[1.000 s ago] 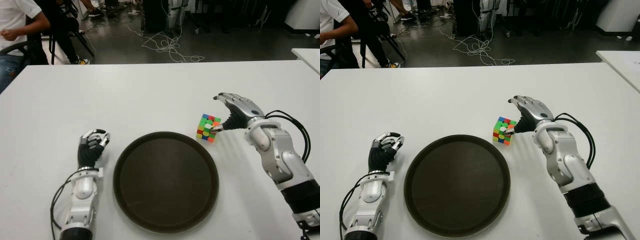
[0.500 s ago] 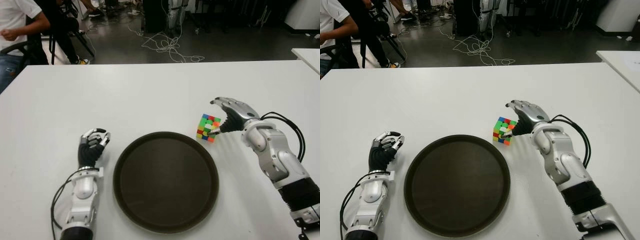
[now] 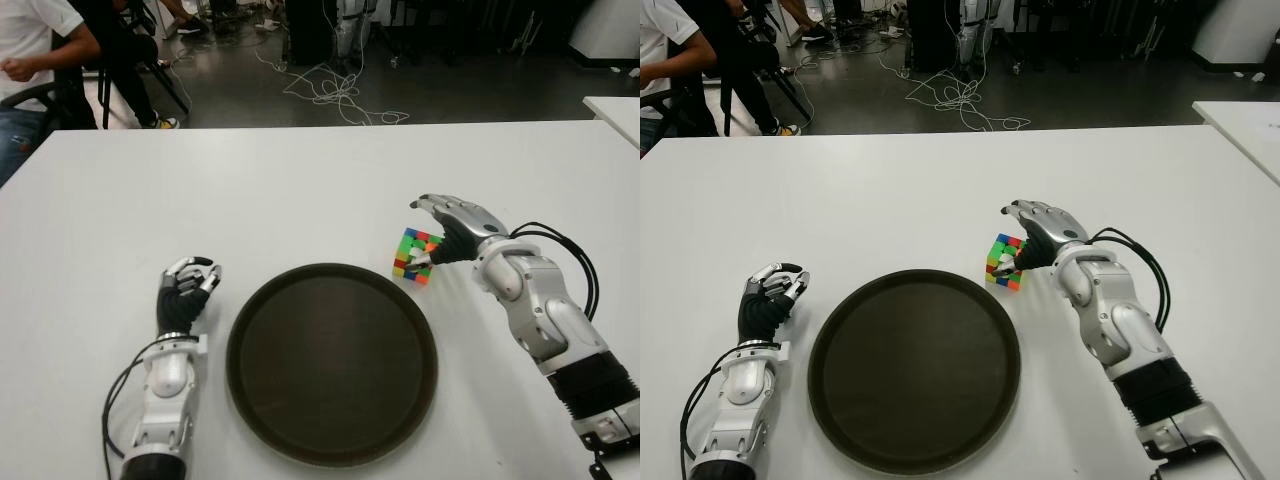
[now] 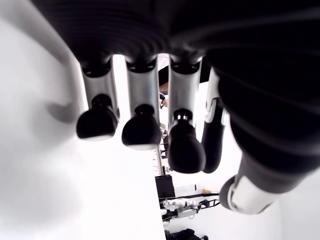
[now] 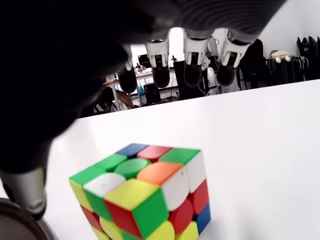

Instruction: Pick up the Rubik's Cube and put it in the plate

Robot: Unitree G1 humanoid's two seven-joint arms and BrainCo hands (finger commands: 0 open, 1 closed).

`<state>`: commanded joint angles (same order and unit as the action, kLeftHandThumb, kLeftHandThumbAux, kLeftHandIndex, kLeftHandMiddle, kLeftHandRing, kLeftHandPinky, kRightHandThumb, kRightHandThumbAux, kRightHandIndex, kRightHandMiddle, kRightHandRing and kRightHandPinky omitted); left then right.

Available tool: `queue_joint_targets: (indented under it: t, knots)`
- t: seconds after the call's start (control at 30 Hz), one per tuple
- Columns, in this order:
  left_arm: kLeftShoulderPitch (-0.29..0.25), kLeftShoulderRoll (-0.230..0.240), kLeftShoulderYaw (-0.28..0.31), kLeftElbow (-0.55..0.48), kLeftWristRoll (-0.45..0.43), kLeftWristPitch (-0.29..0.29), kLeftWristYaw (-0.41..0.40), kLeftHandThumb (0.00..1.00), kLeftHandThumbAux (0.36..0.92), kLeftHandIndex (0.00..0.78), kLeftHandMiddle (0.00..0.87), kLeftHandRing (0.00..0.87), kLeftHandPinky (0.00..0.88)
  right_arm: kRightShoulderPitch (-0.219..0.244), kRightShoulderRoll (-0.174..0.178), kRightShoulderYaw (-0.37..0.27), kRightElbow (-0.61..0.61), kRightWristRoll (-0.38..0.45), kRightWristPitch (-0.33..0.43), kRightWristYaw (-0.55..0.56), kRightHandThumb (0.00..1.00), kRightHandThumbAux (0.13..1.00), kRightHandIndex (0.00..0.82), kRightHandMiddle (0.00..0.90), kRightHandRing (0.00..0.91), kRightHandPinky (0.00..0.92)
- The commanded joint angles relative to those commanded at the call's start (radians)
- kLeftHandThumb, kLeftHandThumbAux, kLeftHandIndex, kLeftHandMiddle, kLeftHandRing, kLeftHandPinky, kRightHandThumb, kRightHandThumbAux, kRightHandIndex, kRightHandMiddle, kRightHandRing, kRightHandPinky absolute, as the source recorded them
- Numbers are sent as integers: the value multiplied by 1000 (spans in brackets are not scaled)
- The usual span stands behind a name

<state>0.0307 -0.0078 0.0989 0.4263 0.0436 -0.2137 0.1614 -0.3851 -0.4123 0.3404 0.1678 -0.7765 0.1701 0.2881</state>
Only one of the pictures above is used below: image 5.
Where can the black computer tower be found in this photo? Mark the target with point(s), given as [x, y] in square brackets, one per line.
[151, 93]

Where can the dark brown round plate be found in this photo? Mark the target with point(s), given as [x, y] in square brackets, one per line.
[17, 222]

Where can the multicoloured Rubik's cube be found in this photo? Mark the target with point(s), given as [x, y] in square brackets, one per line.
[145, 197]

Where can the beige plush toy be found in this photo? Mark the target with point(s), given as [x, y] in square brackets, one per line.
[280, 53]

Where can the black clothes rack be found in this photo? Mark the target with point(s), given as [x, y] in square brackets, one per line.
[307, 62]

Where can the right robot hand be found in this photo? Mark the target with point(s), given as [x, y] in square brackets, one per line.
[62, 50]

